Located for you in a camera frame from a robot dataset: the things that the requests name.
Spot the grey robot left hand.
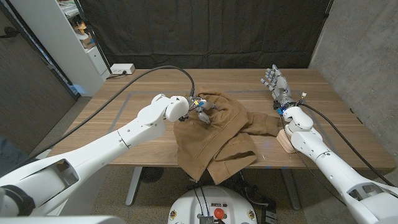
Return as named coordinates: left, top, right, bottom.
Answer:
left=185, top=95, right=218, bottom=125

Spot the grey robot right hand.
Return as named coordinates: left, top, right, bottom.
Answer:
left=260, top=64, right=295, bottom=108

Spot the brown jacket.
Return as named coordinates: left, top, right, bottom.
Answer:
left=173, top=86, right=280, bottom=185

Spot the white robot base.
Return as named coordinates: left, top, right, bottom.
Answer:
left=167, top=185, right=258, bottom=224

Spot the cardboard box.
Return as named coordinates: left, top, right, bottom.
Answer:
left=81, top=34, right=96, bottom=49

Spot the wooden block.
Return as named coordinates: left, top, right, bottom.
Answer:
left=275, top=129, right=296, bottom=154

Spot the black backdrop curtain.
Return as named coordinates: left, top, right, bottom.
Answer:
left=77, top=0, right=332, bottom=70

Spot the black round floor fan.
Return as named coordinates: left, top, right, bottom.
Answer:
left=139, top=167, right=165, bottom=184

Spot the white power strip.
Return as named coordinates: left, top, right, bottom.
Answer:
left=110, top=63, right=136, bottom=75

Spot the black backdrop stand pole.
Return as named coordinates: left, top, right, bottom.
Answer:
left=323, top=0, right=335, bottom=19
left=73, top=0, right=112, bottom=74

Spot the grey table leg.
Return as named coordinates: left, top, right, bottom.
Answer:
left=281, top=169, right=302, bottom=211
left=125, top=167, right=143, bottom=207

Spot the black power adapter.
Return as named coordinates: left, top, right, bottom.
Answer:
left=261, top=198, right=278, bottom=224

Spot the yellow shelf item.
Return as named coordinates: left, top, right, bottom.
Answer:
left=74, top=21, right=88, bottom=35

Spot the white shelf cabinet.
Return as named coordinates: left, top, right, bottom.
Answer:
left=9, top=0, right=111, bottom=97

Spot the person in blue jeans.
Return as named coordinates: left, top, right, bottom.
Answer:
left=0, top=133, right=32, bottom=175

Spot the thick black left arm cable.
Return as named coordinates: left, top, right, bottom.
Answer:
left=0, top=65, right=196, bottom=175

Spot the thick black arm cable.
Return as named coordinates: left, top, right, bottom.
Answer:
left=297, top=102, right=397, bottom=187
left=0, top=65, right=196, bottom=175

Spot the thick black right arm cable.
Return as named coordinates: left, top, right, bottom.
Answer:
left=297, top=102, right=397, bottom=187

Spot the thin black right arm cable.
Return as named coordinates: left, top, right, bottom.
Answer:
left=279, top=114, right=346, bottom=206

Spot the black door handle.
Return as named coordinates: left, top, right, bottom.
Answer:
left=0, top=26, right=19, bottom=39

